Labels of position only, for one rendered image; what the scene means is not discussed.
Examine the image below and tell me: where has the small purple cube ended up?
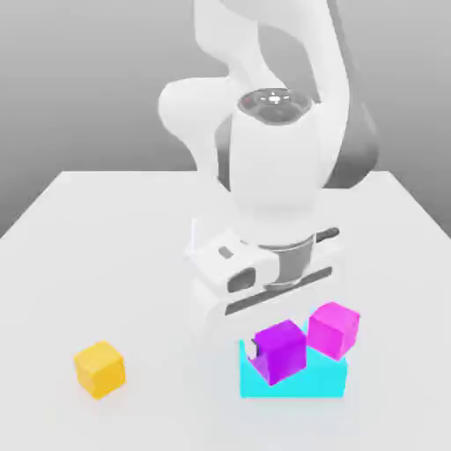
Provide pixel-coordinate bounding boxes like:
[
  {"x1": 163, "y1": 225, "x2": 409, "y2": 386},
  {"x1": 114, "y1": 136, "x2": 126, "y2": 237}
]
[{"x1": 248, "y1": 319, "x2": 307, "y2": 388}]

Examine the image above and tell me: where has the small pink cube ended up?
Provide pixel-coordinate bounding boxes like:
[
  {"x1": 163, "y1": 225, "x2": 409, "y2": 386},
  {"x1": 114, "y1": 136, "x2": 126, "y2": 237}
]
[{"x1": 307, "y1": 300, "x2": 361, "y2": 361}]

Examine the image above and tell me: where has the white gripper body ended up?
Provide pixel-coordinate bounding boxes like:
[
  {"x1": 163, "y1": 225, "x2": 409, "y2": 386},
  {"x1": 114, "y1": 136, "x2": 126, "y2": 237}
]
[{"x1": 205, "y1": 262, "x2": 342, "y2": 342}]

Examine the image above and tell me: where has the large cyan box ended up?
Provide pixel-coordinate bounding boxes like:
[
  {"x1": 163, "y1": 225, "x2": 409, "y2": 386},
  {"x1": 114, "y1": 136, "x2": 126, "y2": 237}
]
[{"x1": 239, "y1": 308, "x2": 349, "y2": 400}]

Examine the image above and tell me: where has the small yellow cube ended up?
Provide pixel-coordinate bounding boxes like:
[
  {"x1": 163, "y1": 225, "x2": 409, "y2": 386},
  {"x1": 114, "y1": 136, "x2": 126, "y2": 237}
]
[{"x1": 72, "y1": 339, "x2": 127, "y2": 402}]

